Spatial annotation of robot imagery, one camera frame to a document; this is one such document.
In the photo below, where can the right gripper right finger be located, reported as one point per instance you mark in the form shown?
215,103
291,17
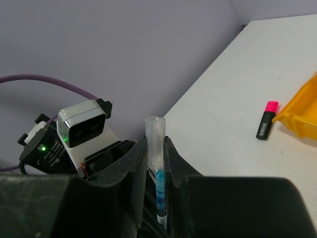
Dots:
231,207

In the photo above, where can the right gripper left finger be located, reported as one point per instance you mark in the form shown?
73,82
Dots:
109,204

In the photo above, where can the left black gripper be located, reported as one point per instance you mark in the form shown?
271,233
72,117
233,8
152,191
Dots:
111,163

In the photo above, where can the blue pen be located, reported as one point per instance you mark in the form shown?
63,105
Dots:
160,198

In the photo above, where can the pink cap black highlighter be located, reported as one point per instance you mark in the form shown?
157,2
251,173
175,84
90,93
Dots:
266,121

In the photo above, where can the yellow four-compartment organizer tray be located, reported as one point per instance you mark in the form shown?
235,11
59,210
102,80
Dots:
300,113

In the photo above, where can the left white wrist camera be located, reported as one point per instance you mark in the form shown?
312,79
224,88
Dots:
83,130

